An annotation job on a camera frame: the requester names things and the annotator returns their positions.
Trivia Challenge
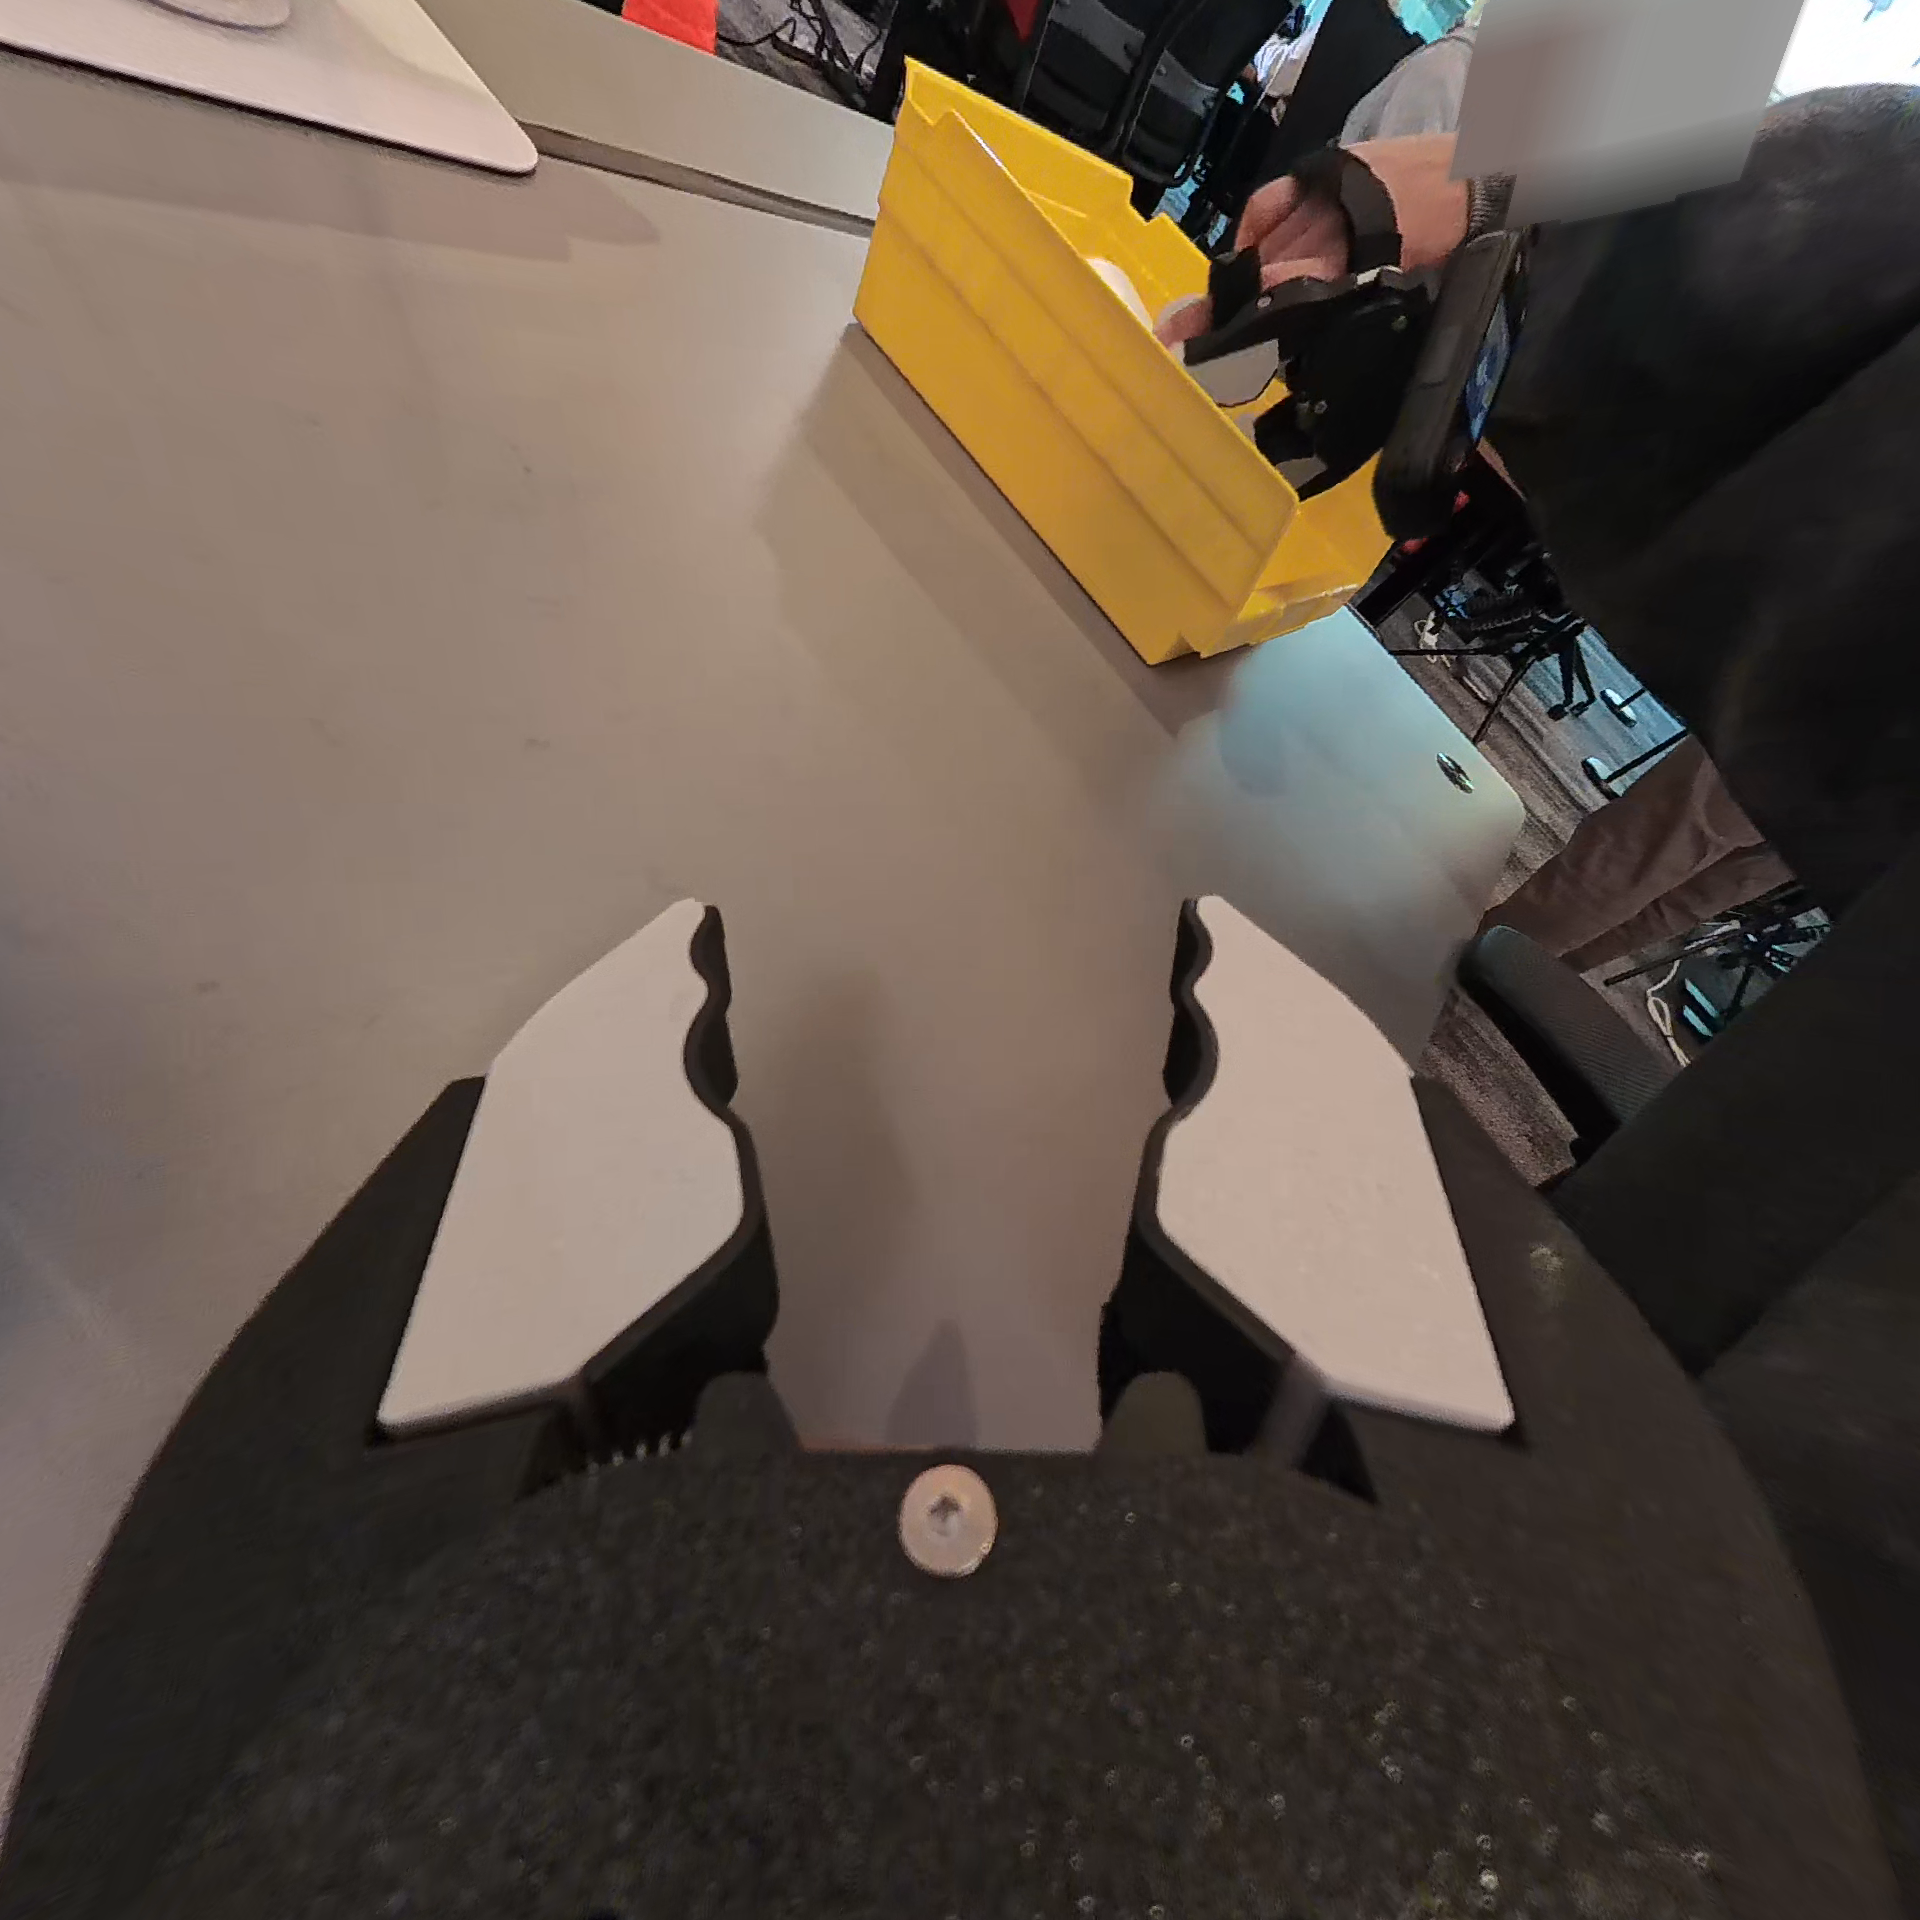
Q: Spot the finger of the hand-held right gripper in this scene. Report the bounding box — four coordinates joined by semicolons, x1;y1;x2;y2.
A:
1182;245;1414;413
1255;393;1375;507

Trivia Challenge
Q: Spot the black mesh office chair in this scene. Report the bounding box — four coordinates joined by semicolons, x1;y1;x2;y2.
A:
1463;920;1685;1161

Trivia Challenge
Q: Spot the yellow storage bin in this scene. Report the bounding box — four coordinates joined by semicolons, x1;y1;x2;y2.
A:
852;56;1397;664

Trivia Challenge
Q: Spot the white plastic bottle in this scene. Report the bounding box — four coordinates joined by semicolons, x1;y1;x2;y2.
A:
1084;251;1204;342

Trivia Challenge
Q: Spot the white stand base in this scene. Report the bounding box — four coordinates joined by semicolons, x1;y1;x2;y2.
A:
0;0;540;173

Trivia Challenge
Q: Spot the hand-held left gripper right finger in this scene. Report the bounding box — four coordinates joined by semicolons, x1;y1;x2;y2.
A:
1100;896;1517;1469

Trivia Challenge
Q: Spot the person's right hand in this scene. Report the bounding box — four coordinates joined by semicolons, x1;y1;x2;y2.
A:
1161;134;1470;345

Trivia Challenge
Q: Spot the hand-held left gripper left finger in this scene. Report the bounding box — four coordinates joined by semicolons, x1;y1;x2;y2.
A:
375;896;779;1452

